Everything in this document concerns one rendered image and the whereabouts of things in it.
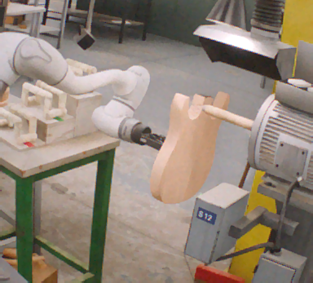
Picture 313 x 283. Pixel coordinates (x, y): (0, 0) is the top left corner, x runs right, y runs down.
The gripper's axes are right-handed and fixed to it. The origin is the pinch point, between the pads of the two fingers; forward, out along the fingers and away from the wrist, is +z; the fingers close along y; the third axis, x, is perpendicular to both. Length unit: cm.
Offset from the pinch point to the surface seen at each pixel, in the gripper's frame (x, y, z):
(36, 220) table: -72, -24, -85
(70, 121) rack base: -6, 3, -52
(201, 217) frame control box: -5, 40, 33
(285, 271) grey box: -18, 22, 60
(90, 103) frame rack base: 2, -7, -51
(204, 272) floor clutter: -83, -87, -11
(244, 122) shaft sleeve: 19.0, 9.8, 24.6
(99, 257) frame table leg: -70, -23, -40
